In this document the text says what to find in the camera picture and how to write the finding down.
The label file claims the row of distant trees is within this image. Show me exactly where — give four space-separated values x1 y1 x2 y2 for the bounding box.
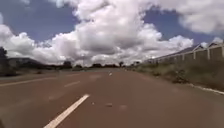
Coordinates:
43 60 143 70

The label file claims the reddish brown asphalt road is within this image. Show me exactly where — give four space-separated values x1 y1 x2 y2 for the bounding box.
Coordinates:
0 68 224 128

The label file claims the white dashed centre line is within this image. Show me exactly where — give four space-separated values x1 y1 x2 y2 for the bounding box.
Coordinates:
43 71 114 128

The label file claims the grass verge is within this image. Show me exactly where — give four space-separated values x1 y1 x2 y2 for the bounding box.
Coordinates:
128 59 224 93

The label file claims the dark hill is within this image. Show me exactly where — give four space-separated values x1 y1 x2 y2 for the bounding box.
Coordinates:
7 57 46 70

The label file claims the white road edge line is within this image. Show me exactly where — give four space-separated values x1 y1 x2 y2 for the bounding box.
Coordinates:
188 83 224 96

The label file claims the dark tree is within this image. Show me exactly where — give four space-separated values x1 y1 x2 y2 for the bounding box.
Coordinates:
0 46 17 78

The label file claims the long wall with pillars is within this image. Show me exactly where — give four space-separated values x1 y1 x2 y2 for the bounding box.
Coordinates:
143 41 224 65

